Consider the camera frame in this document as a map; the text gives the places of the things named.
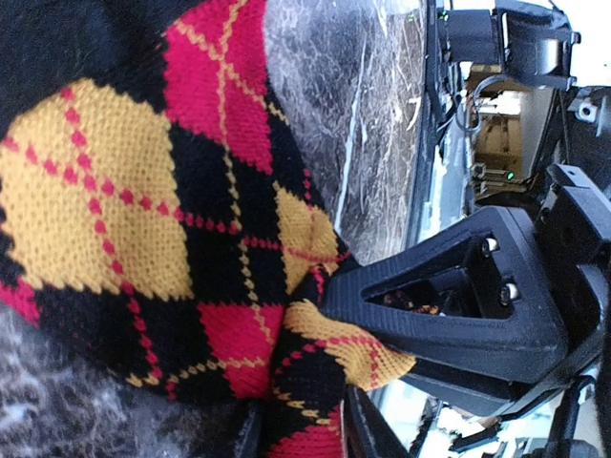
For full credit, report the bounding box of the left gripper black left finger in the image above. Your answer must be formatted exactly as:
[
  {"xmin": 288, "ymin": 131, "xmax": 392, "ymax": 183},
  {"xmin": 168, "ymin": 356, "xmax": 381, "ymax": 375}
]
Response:
[{"xmin": 233, "ymin": 401, "xmax": 263, "ymax": 458}]

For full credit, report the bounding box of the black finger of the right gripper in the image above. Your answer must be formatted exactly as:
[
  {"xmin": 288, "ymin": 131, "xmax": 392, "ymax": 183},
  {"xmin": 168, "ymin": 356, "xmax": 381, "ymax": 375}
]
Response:
[{"xmin": 401, "ymin": 352, "xmax": 601, "ymax": 419}]

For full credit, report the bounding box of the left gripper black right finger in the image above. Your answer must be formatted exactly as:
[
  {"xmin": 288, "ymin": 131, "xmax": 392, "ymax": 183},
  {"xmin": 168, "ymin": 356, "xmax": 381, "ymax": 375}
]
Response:
[{"xmin": 343, "ymin": 385, "xmax": 411, "ymax": 458}]

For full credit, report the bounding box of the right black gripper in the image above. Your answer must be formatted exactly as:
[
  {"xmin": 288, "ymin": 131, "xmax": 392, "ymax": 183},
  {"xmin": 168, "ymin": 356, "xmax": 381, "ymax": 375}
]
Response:
[{"xmin": 322, "ymin": 164, "xmax": 610, "ymax": 384}]

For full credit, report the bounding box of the argyle black red orange sock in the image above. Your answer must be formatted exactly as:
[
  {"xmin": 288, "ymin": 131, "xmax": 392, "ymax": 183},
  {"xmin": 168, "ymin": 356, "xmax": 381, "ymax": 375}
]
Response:
[{"xmin": 1, "ymin": 1, "xmax": 414, "ymax": 457}]

